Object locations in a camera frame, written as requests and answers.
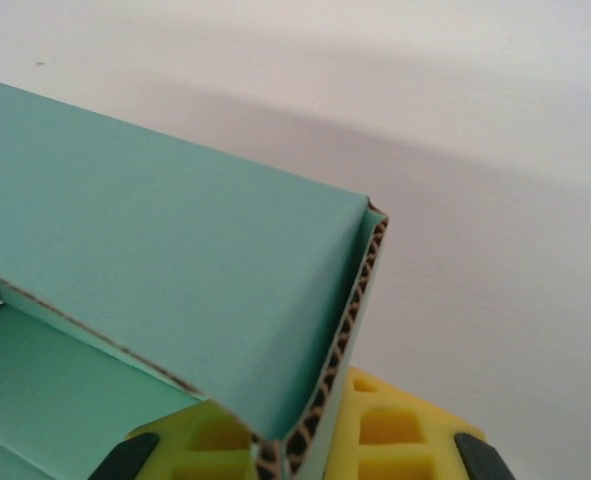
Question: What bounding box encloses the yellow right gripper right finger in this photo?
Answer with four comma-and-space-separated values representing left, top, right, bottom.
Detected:
297, 367, 516, 480

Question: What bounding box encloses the teal cardboard box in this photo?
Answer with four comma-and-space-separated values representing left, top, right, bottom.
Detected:
0, 74, 391, 480

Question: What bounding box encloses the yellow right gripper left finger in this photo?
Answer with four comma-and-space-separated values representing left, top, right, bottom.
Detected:
92, 399, 255, 480

